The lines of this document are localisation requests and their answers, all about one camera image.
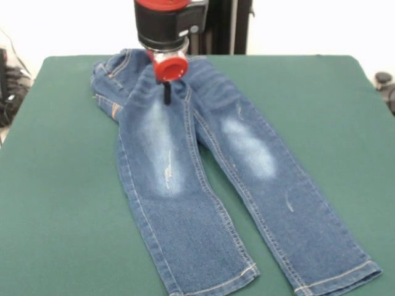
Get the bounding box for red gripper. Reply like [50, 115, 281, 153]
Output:
[145, 48, 189, 106]

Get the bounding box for dark green table cloth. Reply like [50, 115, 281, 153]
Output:
[0, 54, 395, 296]

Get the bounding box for blue denim jeans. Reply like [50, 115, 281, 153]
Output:
[89, 47, 383, 296]

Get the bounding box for dark grey chair base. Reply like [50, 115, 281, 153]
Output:
[374, 72, 395, 117]

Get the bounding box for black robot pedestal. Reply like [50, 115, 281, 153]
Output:
[188, 0, 256, 56]

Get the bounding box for black equipment pile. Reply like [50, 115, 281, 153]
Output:
[0, 46, 33, 128]

